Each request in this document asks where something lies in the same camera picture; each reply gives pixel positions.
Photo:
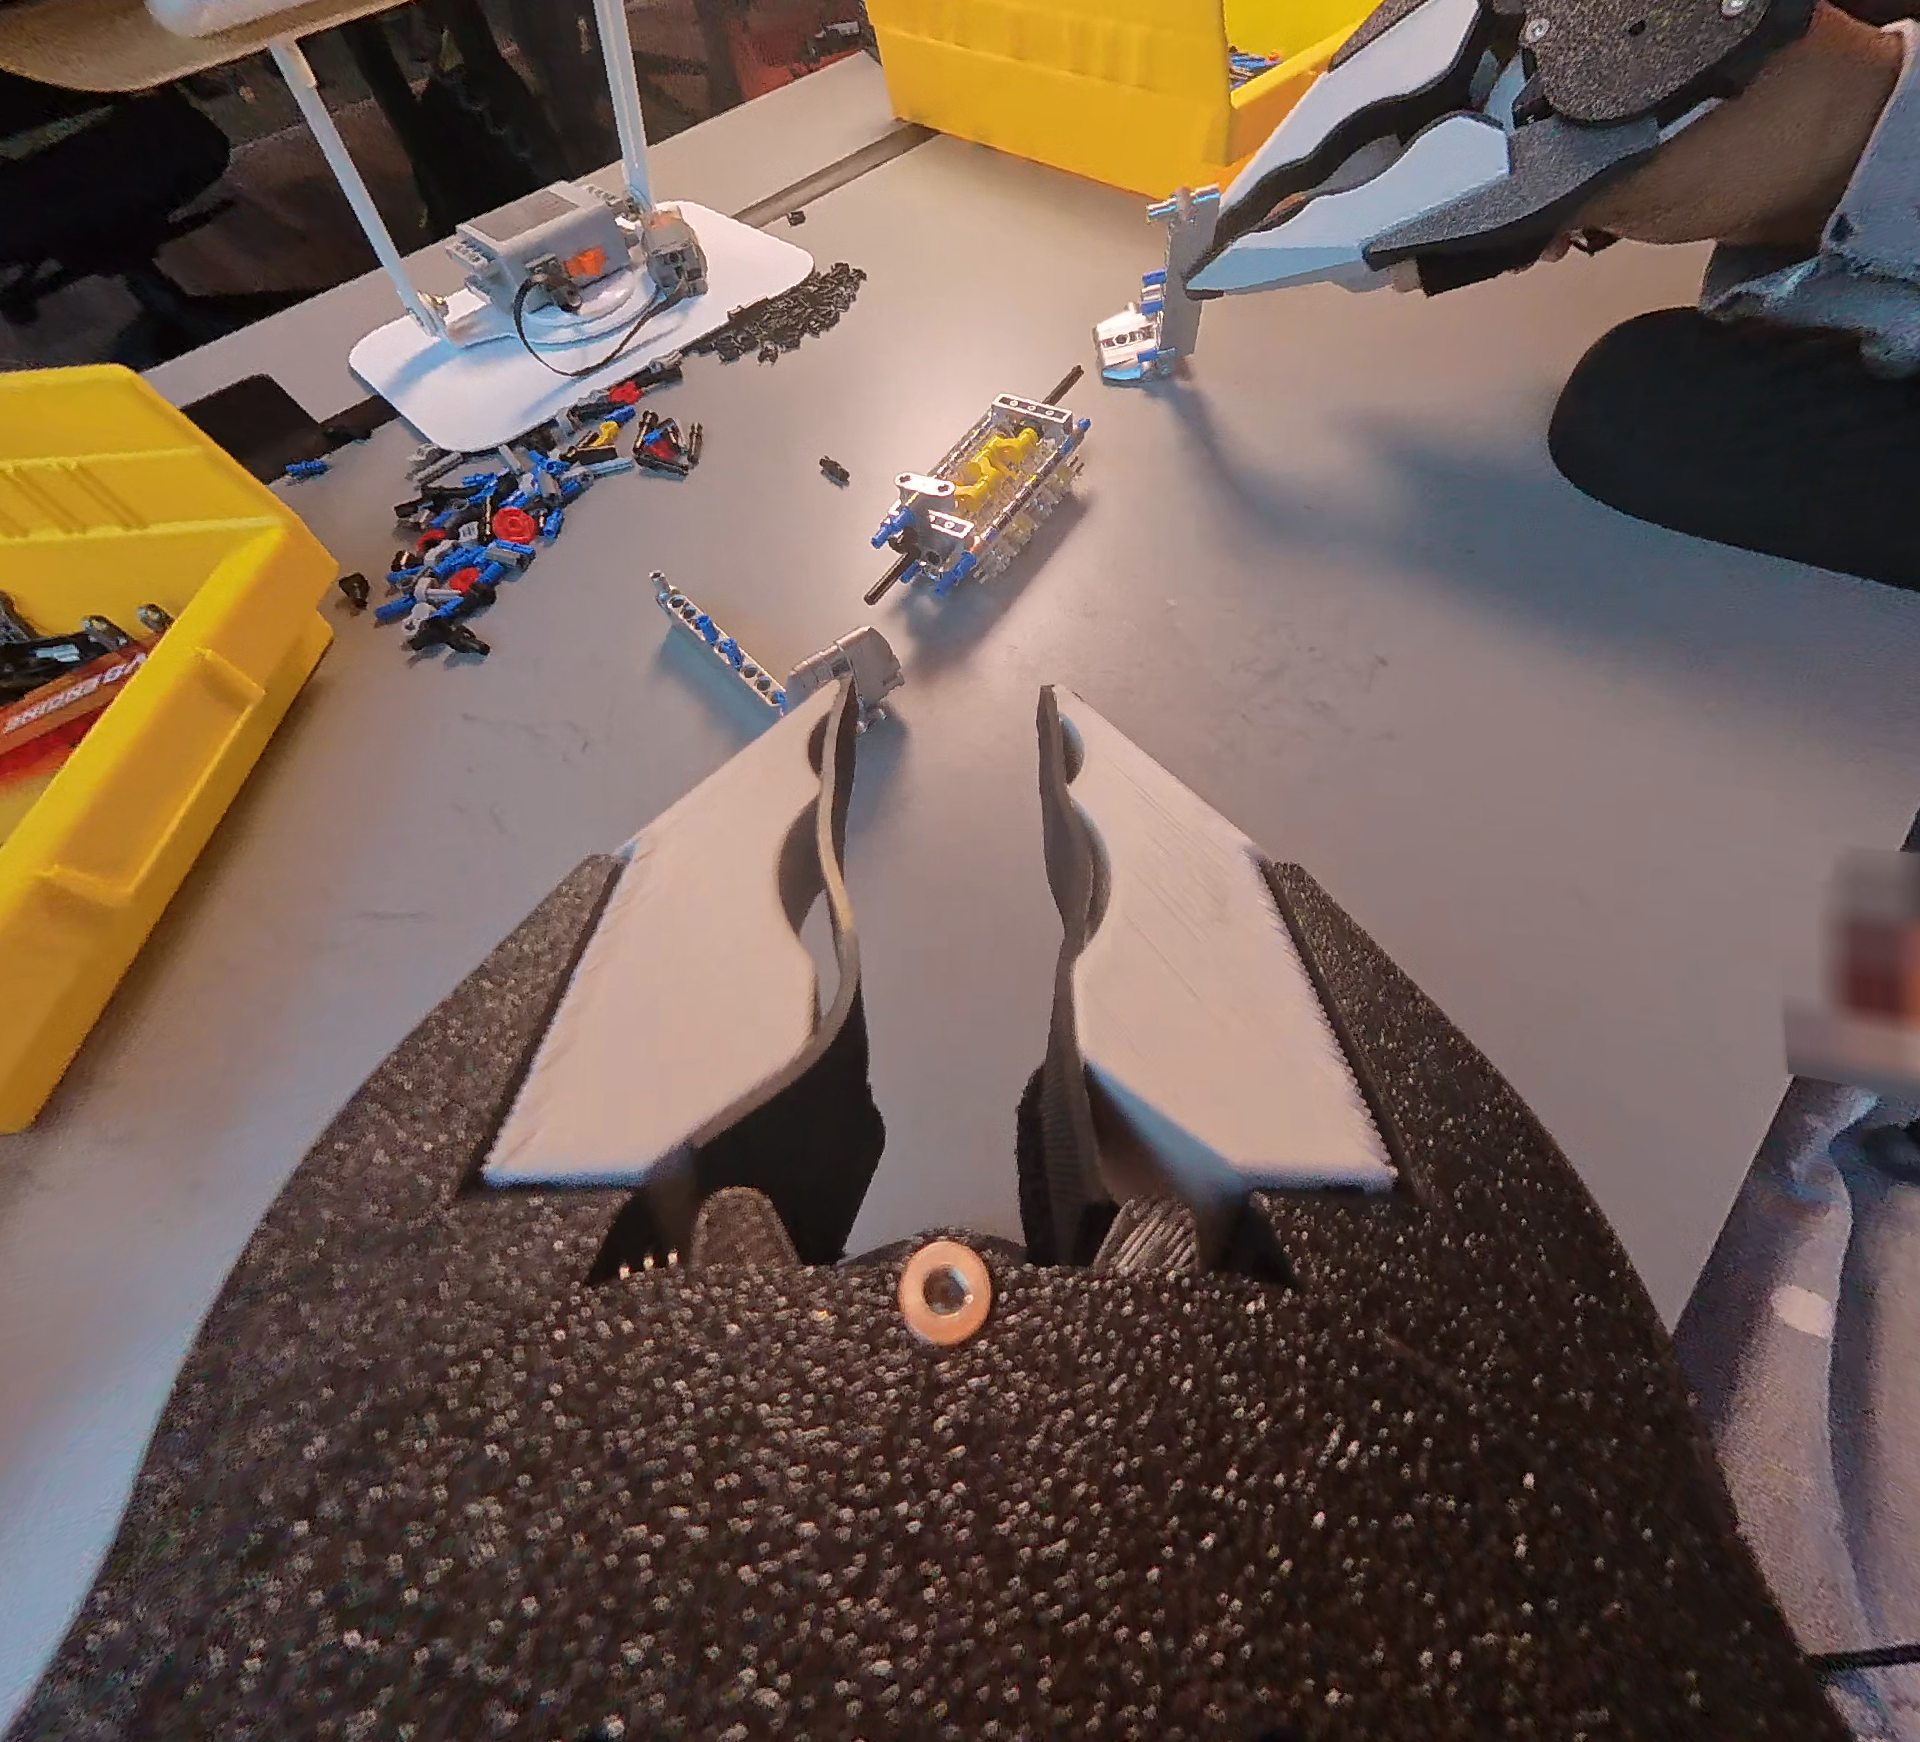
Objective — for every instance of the yellow storage bin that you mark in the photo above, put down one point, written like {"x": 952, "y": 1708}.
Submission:
{"x": 135, "y": 753}

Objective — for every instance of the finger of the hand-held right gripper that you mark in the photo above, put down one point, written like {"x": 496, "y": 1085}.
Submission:
{"x": 1402, "y": 47}
{"x": 1351, "y": 211}

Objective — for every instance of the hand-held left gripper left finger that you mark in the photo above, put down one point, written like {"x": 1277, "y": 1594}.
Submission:
{"x": 690, "y": 961}

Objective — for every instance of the grey toy motor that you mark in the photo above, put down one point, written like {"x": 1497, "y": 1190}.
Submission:
{"x": 678, "y": 249}

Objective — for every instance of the person's right hand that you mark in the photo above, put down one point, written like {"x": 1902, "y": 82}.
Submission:
{"x": 1726, "y": 166}

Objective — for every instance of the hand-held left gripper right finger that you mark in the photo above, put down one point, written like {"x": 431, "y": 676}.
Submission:
{"x": 1201, "y": 991}

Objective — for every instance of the grey angled beam assembly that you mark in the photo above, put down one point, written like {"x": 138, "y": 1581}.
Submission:
{"x": 1184, "y": 272}

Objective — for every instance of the transparent toy engine assembly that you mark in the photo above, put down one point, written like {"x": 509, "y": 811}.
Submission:
{"x": 983, "y": 491}

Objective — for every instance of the yellow bin with divider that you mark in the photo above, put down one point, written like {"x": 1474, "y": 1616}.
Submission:
{"x": 1079, "y": 16}

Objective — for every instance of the person's right forearm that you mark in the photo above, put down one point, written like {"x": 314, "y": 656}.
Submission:
{"x": 1844, "y": 258}

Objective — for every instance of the orange printed box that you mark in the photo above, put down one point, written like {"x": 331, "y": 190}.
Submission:
{"x": 68, "y": 715}

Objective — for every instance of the grey holed beam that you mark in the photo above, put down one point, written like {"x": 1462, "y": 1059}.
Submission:
{"x": 721, "y": 645}

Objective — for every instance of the black mat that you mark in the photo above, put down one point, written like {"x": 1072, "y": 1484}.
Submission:
{"x": 256, "y": 413}

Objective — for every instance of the black chair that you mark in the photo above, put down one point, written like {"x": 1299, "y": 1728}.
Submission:
{"x": 91, "y": 198}

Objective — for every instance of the pile of black pins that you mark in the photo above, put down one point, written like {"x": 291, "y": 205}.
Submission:
{"x": 788, "y": 309}

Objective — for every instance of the black cloth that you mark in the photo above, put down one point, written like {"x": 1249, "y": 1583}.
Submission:
{"x": 1740, "y": 451}

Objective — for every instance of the pile of coloured building pieces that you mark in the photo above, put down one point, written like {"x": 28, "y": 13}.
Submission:
{"x": 511, "y": 521}

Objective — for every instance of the grey desk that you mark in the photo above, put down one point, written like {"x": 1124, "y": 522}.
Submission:
{"x": 1351, "y": 647}

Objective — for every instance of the grey battery box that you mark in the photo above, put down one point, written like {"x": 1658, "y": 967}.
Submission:
{"x": 549, "y": 235}

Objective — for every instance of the black building pieces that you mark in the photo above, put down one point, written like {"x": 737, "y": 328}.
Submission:
{"x": 74, "y": 641}

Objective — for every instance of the loose blue pins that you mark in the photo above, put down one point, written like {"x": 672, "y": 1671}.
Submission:
{"x": 1256, "y": 71}

